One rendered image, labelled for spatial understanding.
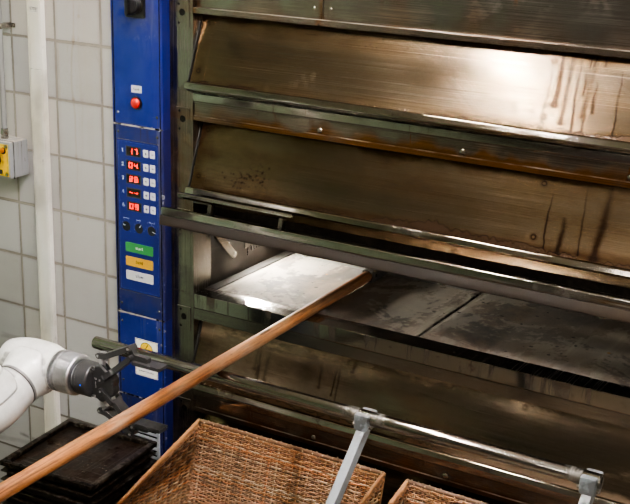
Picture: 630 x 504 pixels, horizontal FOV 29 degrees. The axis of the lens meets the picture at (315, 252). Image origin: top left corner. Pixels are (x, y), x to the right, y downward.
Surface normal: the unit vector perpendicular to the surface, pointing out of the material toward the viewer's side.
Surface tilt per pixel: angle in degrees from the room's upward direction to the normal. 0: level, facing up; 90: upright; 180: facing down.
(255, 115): 90
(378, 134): 90
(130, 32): 90
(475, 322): 0
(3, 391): 65
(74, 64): 90
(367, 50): 70
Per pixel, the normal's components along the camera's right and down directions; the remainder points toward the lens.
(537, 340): 0.03, -0.95
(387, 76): -0.47, -0.09
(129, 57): -0.51, 0.25
